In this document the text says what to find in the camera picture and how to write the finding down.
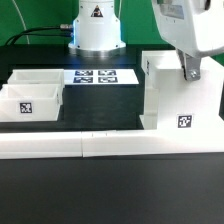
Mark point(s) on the white sheet with tags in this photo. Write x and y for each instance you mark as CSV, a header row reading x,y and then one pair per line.
x,y
100,77

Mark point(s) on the white front drawer with tag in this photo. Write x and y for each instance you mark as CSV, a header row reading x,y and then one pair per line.
x,y
30,102

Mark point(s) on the white L-shaped obstacle wall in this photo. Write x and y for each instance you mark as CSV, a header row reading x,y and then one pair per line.
x,y
109,143

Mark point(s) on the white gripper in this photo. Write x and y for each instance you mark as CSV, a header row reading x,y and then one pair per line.
x,y
195,27

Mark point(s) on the white rear drawer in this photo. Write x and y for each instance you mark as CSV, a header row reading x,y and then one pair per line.
x,y
37,76

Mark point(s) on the white drawer cabinet box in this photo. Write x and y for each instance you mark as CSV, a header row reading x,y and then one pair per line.
x,y
171,102

